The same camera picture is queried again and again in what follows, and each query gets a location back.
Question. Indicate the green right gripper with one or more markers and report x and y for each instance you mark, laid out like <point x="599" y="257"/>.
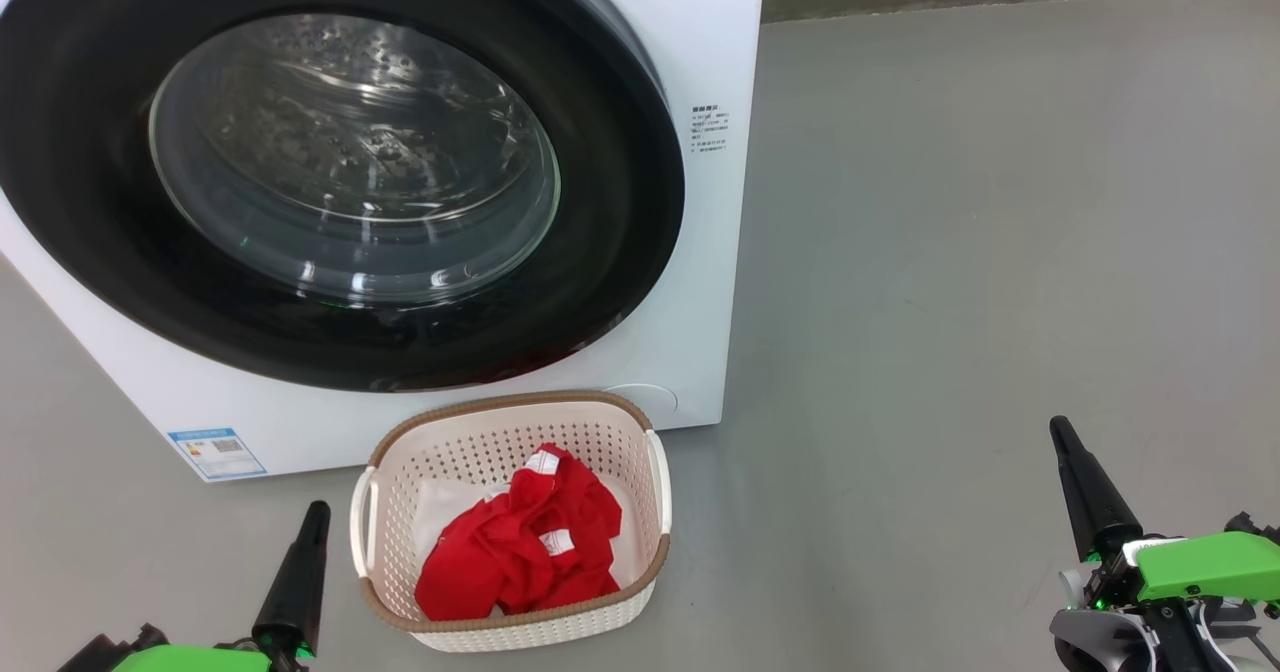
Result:
<point x="1210" y="567"/>

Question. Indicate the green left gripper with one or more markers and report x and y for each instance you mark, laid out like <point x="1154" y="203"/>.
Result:
<point x="190" y="660"/>

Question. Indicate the red garment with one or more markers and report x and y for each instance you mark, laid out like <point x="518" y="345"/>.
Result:
<point x="520" y="552"/>

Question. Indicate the dark grey round washer door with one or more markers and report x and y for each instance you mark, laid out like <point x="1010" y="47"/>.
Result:
<point x="90" y="102"/>

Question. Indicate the cream perforated laundry basket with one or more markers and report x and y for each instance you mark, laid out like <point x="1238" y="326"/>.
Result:
<point x="470" y="442"/>

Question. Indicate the white front-load washing machine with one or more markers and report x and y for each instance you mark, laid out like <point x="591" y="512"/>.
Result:
<point x="700" y="282"/>

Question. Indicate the blue energy label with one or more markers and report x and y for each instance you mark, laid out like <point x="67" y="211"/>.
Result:
<point x="217" y="453"/>

